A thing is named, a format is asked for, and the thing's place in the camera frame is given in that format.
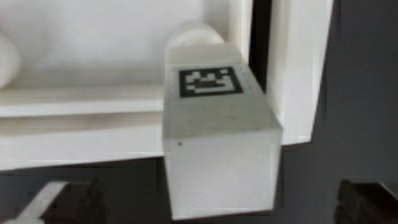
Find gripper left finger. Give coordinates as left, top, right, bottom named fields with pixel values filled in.
left=11, top=179, right=107, bottom=224

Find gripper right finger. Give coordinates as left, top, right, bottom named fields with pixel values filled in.
left=334, top=180, right=398, bottom=224

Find white square tabletop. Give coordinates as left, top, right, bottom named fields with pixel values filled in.
left=0, top=0, right=254, bottom=171

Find white L-shaped obstacle fence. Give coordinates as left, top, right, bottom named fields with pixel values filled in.
left=267, top=0, right=334, bottom=145

